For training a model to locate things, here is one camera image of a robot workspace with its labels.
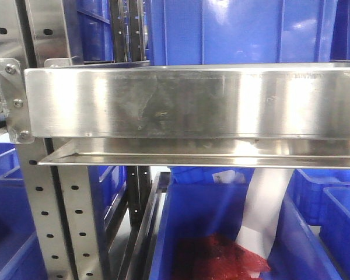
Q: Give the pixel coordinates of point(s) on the blue bin lower right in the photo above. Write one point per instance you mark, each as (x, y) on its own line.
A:
(322, 196)

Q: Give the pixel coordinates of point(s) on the large blue bin left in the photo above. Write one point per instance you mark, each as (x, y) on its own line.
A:
(232, 32)

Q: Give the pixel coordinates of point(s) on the steel perforated rack upright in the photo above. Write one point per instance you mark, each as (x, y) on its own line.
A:
(66, 201)

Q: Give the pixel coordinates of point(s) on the red plastic bag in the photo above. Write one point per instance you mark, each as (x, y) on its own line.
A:
(215, 257)

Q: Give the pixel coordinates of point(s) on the black perforated rear upright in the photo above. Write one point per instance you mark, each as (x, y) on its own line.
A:
(127, 30)

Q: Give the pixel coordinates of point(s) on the stainless steel shelf rail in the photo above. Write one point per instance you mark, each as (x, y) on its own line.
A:
(250, 115)

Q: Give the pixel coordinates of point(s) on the blue bin with red bags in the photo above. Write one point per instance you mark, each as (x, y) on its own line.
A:
(201, 209)

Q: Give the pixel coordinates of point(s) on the steel corner bracket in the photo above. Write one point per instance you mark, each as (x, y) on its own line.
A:
(14, 101)

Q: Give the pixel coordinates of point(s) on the blue bin lower left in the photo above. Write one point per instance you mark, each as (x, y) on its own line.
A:
(20, 254)

